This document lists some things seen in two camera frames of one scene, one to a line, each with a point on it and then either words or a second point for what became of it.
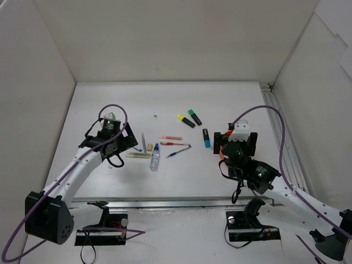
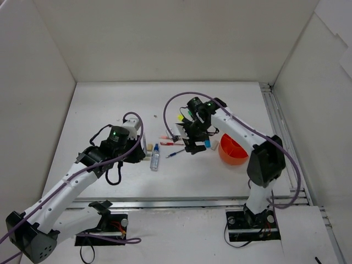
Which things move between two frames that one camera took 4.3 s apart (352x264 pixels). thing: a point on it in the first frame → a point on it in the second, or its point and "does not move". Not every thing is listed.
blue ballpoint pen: [174, 153] does not move
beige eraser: [149, 147] does not move
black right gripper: [218, 143] → [190, 135]
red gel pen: [171, 143] does not move
